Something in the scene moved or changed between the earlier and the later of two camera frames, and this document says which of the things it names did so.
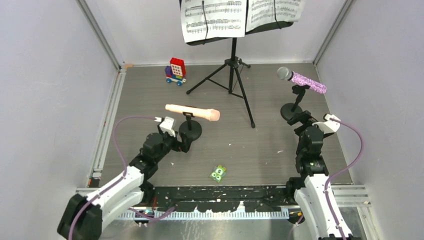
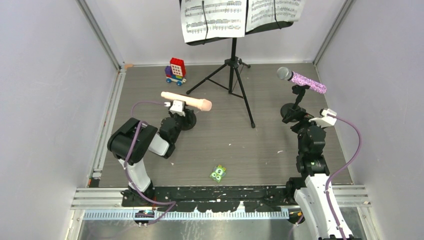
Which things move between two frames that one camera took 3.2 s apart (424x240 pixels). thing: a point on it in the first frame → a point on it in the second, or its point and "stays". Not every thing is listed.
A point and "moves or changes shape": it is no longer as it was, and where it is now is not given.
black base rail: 216,198 stays
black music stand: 228,76 stays
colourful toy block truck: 176,72 stays
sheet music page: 225,18 stays
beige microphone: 209,114 → 206,105
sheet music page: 262,12 stays
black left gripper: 183,146 → 172,115
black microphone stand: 289,110 stays
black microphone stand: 192,128 moves or changes shape
